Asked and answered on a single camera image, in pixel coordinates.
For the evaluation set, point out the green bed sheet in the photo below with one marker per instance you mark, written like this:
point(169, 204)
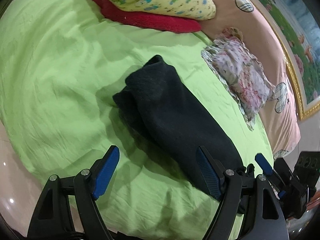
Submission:
point(61, 64)

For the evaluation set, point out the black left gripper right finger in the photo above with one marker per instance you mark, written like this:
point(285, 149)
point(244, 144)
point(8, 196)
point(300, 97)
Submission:
point(263, 217)

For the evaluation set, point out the red towel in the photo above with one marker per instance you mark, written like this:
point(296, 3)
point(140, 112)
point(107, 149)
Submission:
point(146, 20)

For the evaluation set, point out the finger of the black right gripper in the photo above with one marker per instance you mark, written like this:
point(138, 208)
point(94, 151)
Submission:
point(272, 176)

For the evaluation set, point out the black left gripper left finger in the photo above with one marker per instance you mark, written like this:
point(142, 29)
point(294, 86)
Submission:
point(52, 218)

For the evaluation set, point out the gold framed painting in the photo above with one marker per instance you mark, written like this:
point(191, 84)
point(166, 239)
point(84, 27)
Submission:
point(301, 31)

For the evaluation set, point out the floral pillow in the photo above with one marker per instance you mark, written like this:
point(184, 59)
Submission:
point(240, 72)

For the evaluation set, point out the pink headboard cushion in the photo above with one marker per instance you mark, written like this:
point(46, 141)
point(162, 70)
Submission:
point(278, 116)

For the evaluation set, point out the black pants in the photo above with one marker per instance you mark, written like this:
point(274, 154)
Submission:
point(158, 106)

